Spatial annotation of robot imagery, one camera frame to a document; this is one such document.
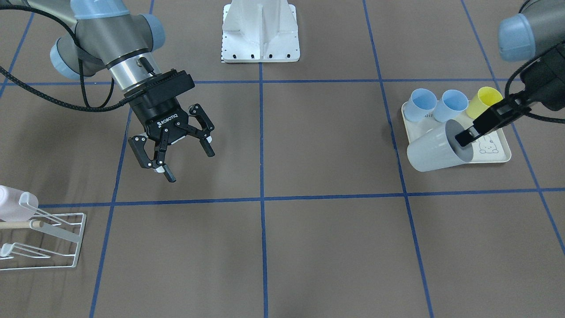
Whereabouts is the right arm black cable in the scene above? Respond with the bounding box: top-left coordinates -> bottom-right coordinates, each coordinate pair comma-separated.
0,4 -> 133,113

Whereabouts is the white camera mast base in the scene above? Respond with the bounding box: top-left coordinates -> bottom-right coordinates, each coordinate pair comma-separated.
221,0 -> 301,63

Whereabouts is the grey plastic cup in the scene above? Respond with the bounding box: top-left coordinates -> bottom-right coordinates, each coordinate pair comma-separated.
407,120 -> 474,172

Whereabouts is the yellow plastic cup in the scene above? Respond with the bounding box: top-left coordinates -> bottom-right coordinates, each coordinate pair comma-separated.
466,87 -> 503,119

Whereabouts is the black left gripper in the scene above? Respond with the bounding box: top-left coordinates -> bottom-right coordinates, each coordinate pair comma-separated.
455,44 -> 565,147

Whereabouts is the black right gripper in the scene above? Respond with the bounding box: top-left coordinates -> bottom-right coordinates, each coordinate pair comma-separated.
124,69 -> 216,183

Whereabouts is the blue plastic cup near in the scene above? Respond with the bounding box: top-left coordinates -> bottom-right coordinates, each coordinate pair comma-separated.
432,89 -> 469,122

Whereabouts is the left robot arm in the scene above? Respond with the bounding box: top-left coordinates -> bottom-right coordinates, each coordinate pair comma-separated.
454,0 -> 565,147

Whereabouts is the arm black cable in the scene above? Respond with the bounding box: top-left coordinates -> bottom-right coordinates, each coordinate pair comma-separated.
504,57 -> 565,124
0,4 -> 133,113

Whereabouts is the blue plastic cup far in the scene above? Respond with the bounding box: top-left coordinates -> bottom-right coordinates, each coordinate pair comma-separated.
403,88 -> 437,122

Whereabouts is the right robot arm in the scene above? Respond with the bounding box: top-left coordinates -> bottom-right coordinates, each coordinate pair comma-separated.
1,0 -> 215,182

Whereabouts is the pink plastic cup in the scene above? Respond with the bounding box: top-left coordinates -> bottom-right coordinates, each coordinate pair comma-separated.
0,185 -> 35,222

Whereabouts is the white wire cup rack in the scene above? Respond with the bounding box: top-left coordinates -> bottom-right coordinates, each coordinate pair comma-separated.
0,192 -> 87,272

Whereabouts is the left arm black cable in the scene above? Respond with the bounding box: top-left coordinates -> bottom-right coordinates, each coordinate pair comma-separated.
504,57 -> 565,124

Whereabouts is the blue plastic cup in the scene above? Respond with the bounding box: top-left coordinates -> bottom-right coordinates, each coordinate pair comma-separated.
432,89 -> 469,122
403,88 -> 437,122

